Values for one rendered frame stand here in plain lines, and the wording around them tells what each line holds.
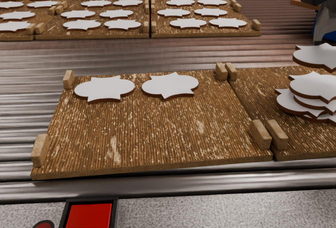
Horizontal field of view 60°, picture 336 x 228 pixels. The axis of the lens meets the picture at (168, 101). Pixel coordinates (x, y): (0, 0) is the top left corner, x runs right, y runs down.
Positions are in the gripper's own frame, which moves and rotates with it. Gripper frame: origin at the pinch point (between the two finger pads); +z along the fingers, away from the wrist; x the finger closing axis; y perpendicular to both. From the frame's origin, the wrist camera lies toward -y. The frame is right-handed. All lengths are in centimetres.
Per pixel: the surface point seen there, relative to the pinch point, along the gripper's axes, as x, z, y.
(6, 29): 65, 11, -82
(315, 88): 0.2, 7.7, -0.5
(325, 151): -14.4, 11.9, -6.8
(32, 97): 17, 14, -63
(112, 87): 13.4, 10.8, -43.8
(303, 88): 0.7, 7.7, -3.1
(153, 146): -8.0, 11.8, -36.7
